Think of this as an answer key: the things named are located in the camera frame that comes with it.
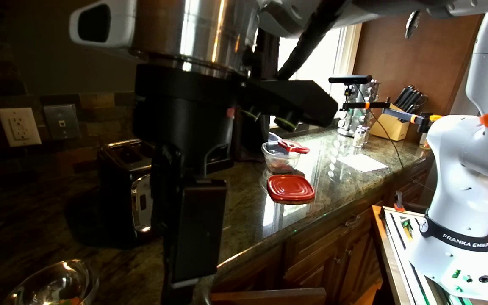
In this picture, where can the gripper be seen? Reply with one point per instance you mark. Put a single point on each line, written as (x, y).
(184, 114)

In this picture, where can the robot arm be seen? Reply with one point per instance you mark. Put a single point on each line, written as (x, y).
(460, 169)

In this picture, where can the black and chrome toaster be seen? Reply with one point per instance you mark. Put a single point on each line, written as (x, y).
(121, 186)

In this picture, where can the metal bowl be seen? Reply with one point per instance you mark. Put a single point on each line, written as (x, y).
(53, 284)

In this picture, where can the black coffee maker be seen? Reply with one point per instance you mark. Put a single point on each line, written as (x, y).
(250, 135)

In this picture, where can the wooden cabinet door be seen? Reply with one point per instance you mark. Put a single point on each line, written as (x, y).
(324, 275)
(269, 297)

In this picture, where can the container with red lid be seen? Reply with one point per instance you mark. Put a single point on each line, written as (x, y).
(290, 188)

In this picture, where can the clear plastic container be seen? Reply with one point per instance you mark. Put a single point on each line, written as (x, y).
(278, 160)

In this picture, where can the wooden drawer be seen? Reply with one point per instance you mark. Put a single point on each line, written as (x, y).
(333, 231)

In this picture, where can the white paper sheet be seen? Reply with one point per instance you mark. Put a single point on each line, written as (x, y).
(362, 162)

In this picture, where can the glass shaker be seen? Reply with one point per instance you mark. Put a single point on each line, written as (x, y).
(360, 136)

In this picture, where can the chrome spice rack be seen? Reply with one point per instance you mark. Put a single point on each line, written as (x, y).
(360, 116)

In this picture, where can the orange clamp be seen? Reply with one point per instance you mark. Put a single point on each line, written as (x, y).
(399, 204)

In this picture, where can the window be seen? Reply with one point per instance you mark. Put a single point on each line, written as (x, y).
(318, 55)

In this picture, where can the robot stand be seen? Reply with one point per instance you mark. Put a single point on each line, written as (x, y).
(400, 254)

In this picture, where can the wooden knife block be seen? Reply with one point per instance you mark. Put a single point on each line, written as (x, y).
(390, 125)

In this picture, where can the white wall socket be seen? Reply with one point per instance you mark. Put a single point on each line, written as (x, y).
(19, 127)

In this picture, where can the camera on mount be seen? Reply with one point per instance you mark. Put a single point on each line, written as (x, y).
(350, 79)

